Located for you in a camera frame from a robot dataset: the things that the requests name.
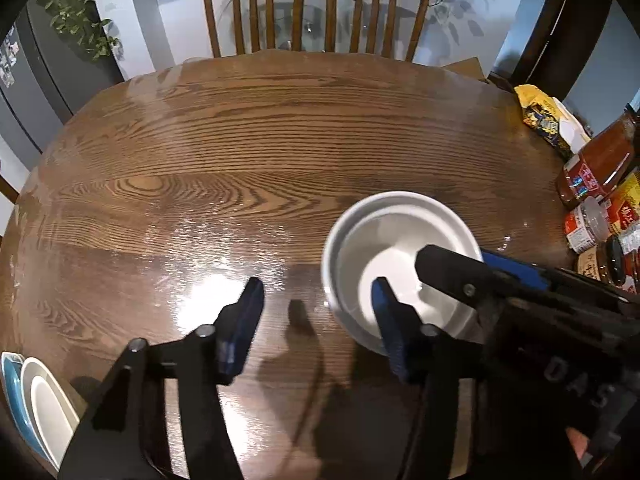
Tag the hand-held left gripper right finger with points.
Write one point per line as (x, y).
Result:
(395, 340)

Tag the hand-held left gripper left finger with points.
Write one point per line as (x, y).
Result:
(245, 330)

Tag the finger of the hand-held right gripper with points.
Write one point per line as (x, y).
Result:
(455, 275)
(515, 272)

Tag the small white bowl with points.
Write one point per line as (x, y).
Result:
(390, 230)

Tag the large white bowl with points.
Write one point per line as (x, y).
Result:
(25, 380)

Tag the person's right hand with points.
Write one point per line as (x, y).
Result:
(579, 445)

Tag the small jar white lid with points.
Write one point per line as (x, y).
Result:
(587, 225)

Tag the brown sauce jar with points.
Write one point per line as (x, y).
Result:
(612, 265)

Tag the red sauce bottle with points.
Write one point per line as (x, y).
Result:
(600, 160)

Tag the yellow snack bag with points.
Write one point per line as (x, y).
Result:
(537, 110)

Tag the cardboard box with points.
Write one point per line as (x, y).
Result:
(465, 67)

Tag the dark wooden door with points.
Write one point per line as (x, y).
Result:
(560, 35)

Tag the grey refrigerator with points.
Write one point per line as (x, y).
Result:
(50, 85)

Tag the cluster of fridge photos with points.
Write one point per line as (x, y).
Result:
(10, 55)

